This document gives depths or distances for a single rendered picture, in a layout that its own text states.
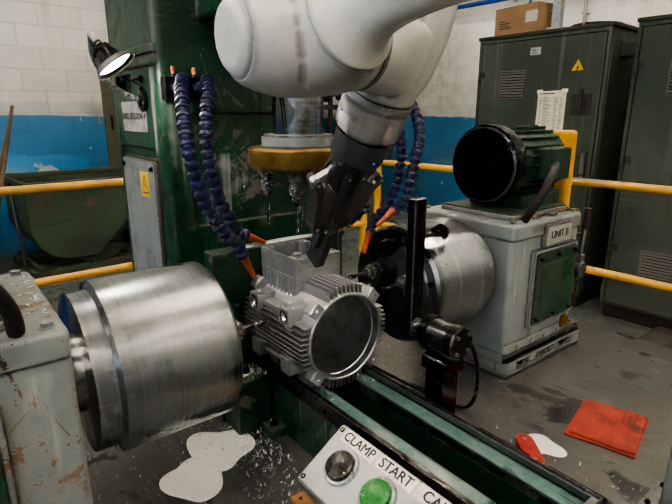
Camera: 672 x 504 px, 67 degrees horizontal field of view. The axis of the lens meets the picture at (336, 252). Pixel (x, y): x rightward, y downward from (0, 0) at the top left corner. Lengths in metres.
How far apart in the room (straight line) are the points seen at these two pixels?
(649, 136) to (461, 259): 2.87
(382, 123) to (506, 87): 3.67
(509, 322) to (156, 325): 0.79
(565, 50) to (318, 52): 3.67
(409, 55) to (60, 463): 0.61
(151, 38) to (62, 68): 5.01
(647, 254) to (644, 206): 0.31
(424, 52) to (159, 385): 0.52
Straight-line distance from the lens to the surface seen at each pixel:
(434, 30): 0.61
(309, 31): 0.48
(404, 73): 0.61
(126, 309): 0.73
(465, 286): 1.07
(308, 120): 0.90
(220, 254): 0.96
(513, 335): 1.26
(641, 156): 3.86
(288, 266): 0.92
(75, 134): 6.03
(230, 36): 0.49
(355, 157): 0.68
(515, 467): 0.81
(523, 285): 1.24
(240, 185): 1.10
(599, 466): 1.07
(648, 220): 3.88
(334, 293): 0.87
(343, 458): 0.52
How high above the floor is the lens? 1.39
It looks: 15 degrees down
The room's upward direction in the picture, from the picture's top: straight up
